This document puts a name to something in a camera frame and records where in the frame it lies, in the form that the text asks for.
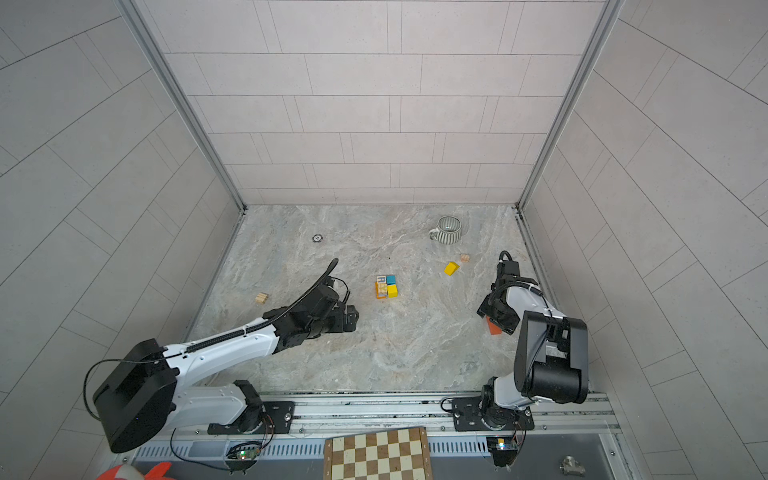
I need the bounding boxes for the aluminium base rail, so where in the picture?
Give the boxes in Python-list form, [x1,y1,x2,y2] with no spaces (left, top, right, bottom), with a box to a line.
[131,391,625,480]

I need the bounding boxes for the aluminium corner post right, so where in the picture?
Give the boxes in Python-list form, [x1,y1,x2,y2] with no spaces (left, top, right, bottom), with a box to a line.
[516,0,623,212]

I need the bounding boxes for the metal clamp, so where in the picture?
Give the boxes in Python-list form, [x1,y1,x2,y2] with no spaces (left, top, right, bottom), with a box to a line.
[560,455,586,477]

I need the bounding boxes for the aluminium corner post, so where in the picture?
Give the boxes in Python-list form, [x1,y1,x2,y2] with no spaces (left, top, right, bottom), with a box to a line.
[115,0,247,215]
[516,0,623,212]

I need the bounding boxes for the yellow rectangular wooden block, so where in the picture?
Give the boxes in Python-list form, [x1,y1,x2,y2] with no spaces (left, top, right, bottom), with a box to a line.
[444,262,460,276]

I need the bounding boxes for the circuit board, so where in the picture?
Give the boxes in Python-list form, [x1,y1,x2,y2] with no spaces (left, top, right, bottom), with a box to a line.
[226,441,262,462]
[486,436,520,468]

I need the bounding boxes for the checkered chess board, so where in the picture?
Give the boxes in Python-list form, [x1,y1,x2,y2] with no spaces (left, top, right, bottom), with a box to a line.
[323,427,434,480]

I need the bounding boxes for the striped ceramic mug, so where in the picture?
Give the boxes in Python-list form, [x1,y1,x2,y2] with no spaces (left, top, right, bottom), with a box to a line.
[429,216,462,245]

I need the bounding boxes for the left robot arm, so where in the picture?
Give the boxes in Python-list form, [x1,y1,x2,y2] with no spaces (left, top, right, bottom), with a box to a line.
[92,280,359,453]

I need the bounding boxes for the aluminium corner post left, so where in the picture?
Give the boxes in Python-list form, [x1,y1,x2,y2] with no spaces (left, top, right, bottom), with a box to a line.
[115,0,247,215]

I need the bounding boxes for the right circuit board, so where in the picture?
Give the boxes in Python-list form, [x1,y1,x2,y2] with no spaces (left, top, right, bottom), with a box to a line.
[486,436,520,468]

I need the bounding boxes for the left circuit board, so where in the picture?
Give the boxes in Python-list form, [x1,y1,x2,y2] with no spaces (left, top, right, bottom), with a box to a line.
[226,441,262,462]

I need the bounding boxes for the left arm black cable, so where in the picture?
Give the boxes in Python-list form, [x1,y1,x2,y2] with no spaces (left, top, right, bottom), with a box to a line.
[82,257,352,472]

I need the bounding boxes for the red wooden block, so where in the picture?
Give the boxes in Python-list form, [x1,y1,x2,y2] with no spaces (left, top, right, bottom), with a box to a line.
[486,318,503,335]

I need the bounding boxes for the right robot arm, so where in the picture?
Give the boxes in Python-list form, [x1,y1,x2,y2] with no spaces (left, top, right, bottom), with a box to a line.
[448,250,588,432]

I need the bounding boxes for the red white object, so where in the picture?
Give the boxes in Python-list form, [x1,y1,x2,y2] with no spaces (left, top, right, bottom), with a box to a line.
[96,462,173,480]

